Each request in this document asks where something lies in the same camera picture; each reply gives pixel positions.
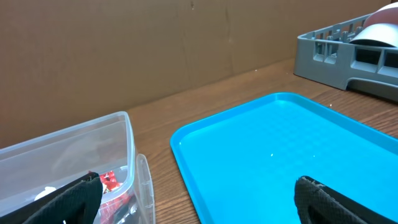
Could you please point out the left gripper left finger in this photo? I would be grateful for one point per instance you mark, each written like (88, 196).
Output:
(76, 202)

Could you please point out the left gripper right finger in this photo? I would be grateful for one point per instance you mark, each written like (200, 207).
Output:
(316, 203)

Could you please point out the white napkin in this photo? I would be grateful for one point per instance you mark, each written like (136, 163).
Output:
(46, 191)

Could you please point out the red snack wrapper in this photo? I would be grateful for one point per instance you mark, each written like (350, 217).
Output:
(120, 209)

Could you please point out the grey bowl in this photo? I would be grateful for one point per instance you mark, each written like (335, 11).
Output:
(378, 35)

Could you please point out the large white round plate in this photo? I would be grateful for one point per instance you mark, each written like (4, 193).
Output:
(387, 14)

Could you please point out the grey dishwasher rack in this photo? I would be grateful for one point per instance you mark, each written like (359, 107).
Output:
(327, 56)

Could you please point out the clear plastic bin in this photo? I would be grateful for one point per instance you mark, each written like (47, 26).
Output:
(56, 159)

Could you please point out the teal plastic serving tray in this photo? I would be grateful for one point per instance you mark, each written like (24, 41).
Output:
(241, 165)

